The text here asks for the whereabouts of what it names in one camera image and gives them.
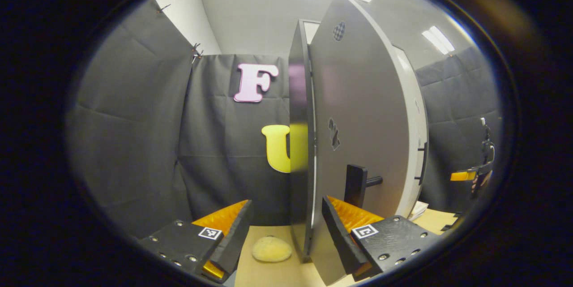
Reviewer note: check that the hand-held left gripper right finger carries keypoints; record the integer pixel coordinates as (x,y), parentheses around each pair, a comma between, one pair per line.
(342,240)

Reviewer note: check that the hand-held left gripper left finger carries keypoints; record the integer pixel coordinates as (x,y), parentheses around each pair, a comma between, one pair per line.
(233,240)

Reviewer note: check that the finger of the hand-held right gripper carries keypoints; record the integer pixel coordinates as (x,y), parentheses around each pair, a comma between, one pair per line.
(463,175)

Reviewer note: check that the white cabinet door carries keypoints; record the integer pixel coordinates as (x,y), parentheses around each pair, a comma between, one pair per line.
(414,121)
(358,112)

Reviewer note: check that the pale yellow round pad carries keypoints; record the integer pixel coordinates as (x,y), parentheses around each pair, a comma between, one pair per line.
(271,249)

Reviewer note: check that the white paperback book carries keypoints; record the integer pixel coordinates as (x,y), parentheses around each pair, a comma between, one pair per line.
(419,210)

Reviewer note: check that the small ceiling light panel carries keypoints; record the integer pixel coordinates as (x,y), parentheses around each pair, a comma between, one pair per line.
(438,40)

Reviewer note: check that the black backdrop cloth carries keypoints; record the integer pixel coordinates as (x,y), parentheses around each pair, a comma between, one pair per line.
(134,134)

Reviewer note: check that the metal cloth clip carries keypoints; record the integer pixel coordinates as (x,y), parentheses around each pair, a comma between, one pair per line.
(197,50)

